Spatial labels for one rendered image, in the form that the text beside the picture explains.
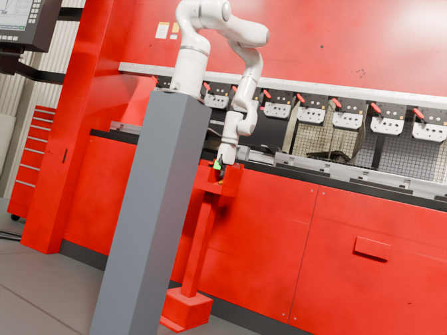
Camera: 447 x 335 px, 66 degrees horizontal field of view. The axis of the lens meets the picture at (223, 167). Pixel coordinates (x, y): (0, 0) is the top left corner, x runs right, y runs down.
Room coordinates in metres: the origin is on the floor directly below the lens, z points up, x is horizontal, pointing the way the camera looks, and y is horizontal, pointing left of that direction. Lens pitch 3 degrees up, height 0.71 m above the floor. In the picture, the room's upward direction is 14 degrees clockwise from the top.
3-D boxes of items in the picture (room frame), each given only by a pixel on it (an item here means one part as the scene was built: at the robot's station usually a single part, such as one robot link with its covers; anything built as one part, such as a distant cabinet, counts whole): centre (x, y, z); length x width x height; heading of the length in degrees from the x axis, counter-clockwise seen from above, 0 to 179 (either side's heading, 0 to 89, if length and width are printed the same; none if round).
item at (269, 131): (2.76, 0.13, 1.12); 1.13 x 0.02 x 0.44; 68
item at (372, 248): (1.67, -0.78, 0.59); 0.15 x 0.02 x 0.07; 68
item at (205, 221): (1.81, 0.02, 0.39); 0.06 x 0.06 x 0.54; 56
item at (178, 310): (1.78, 0.04, 0.06); 0.25 x 0.20 x 0.12; 146
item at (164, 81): (2.36, 0.50, 1.26); 0.15 x 0.09 x 0.17; 68
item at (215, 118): (2.20, 0.11, 1.13); 0.10 x 0.02 x 0.10; 68
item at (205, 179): (1.81, 0.02, 0.75); 0.20 x 0.16 x 0.18; 56
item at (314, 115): (1.98, -0.43, 1.26); 0.15 x 0.09 x 0.17; 68
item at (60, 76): (2.44, 1.41, 1.18); 0.40 x 0.24 x 0.07; 68
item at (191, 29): (1.38, 0.25, 1.30); 0.19 x 0.12 x 0.24; 60
